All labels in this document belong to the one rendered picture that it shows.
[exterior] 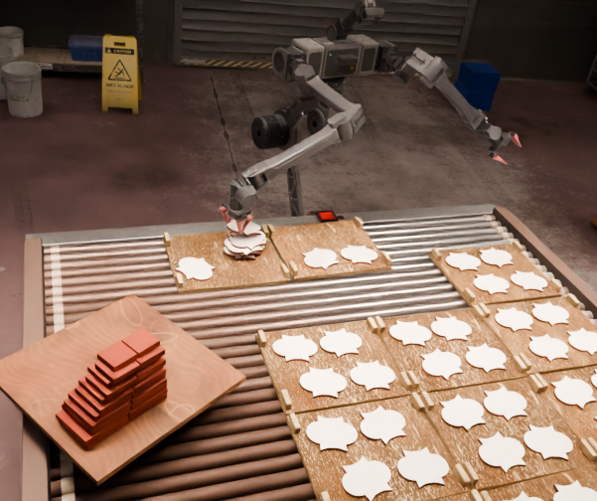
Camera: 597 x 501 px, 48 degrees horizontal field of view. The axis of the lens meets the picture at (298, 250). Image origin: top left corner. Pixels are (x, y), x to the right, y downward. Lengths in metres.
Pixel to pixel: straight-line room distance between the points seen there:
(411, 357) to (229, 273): 0.72
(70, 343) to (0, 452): 1.21
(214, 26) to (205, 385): 5.50
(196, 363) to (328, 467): 0.47
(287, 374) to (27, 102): 4.21
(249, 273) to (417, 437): 0.88
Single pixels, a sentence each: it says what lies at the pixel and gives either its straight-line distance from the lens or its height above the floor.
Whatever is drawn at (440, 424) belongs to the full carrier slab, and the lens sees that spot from 2.09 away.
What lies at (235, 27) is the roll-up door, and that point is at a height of 0.42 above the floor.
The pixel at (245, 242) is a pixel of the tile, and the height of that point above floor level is 0.99.
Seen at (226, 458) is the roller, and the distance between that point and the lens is 1.91.
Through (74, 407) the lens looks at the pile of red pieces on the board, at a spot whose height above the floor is 1.11.
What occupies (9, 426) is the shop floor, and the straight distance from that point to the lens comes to 3.28.
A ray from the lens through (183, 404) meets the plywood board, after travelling 1.86.
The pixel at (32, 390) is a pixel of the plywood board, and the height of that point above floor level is 1.04.
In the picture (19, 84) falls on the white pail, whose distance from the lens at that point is 5.84.
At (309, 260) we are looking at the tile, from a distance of 2.58.
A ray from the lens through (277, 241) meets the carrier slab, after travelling 2.69.
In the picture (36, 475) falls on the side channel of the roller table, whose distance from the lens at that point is 1.87.
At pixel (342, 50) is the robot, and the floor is 1.51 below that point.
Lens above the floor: 2.41
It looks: 34 degrees down
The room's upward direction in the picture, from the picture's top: 8 degrees clockwise
